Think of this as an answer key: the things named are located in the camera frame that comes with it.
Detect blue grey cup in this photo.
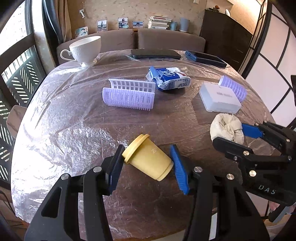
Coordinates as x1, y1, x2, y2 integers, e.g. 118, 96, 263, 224
170, 21, 178, 31

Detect grey cylindrical speaker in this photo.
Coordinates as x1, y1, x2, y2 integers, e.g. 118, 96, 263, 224
179, 18, 190, 33

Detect small landscape photo frame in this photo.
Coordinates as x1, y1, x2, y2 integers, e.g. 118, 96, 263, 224
132, 21, 144, 29

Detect beige paper towel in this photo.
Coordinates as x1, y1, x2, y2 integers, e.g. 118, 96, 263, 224
210, 113, 244, 145

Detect blue white tissue pack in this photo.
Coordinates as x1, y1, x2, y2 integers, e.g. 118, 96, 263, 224
145, 66, 191, 91

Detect person's right hand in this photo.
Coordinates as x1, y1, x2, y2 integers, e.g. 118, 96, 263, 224
268, 201, 285, 214

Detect white ceramic teacup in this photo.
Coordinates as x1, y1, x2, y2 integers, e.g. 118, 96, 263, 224
60, 36, 101, 67

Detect brown sofa cushion right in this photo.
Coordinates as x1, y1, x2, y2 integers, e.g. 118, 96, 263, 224
137, 29, 206, 52

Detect yellow lidded plastic cup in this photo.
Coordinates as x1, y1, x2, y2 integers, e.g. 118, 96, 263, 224
122, 134, 174, 181

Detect brown sofa cushion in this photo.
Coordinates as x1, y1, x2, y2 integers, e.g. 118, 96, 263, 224
56, 29, 138, 65
137, 29, 206, 52

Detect translucent white plastic box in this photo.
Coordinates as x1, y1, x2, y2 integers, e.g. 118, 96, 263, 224
199, 82, 242, 114

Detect brown sofa cushion left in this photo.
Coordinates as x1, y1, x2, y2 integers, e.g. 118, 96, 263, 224
56, 29, 138, 65

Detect leftmost photo frame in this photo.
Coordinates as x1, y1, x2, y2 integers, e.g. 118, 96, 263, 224
75, 26, 89, 38

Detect stack of books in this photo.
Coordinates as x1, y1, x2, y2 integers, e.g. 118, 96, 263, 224
147, 16, 171, 30

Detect blue cased smartphone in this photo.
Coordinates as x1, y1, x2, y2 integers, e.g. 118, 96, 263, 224
185, 50, 227, 68

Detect dark wooden cabinet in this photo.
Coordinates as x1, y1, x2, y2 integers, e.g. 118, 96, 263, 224
200, 9, 252, 71

